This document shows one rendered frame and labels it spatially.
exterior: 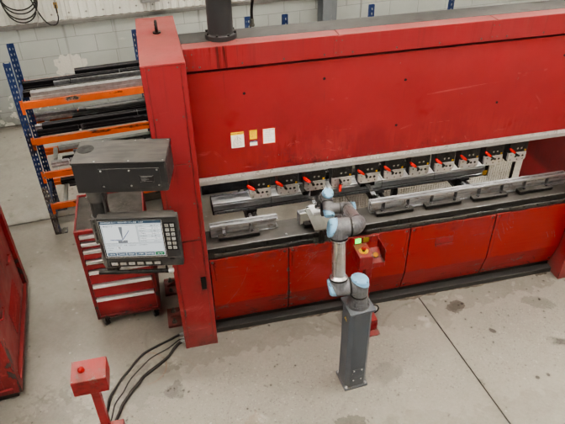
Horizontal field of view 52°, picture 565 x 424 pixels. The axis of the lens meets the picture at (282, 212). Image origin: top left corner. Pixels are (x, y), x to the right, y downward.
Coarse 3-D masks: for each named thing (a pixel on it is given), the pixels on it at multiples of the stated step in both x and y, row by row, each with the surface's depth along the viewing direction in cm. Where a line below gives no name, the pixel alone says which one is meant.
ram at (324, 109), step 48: (432, 48) 375; (480, 48) 382; (528, 48) 390; (192, 96) 354; (240, 96) 362; (288, 96) 370; (336, 96) 378; (384, 96) 386; (432, 96) 395; (480, 96) 404; (528, 96) 413; (288, 144) 390; (336, 144) 399; (384, 144) 408; (432, 144) 418
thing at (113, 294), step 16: (128, 192) 453; (80, 208) 436; (112, 208) 436; (128, 208) 435; (144, 208) 436; (80, 224) 420; (80, 240) 414; (80, 256) 422; (96, 256) 426; (96, 272) 431; (96, 288) 440; (112, 288) 446; (128, 288) 450; (144, 288) 454; (96, 304) 451; (112, 304) 455; (128, 304) 459; (144, 304) 463; (160, 304) 466
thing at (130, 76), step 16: (112, 64) 536; (128, 64) 537; (32, 80) 509; (48, 80) 509; (64, 80) 509; (80, 80) 513; (96, 80) 514; (112, 80) 508; (128, 80) 508; (32, 96) 491; (48, 96) 495
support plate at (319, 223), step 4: (308, 212) 425; (308, 216) 422; (312, 216) 421; (316, 216) 421; (320, 216) 420; (324, 216) 420; (312, 220) 417; (316, 220) 416; (320, 220) 416; (324, 220) 416; (312, 224) 413; (316, 224) 413; (320, 224) 413; (324, 224) 413; (316, 228) 409; (320, 228) 409; (324, 228) 409
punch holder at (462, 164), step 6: (462, 150) 428; (468, 150) 429; (474, 150) 431; (456, 156) 439; (468, 156) 432; (474, 156) 434; (456, 162) 440; (462, 162) 434; (474, 162) 437; (462, 168) 437
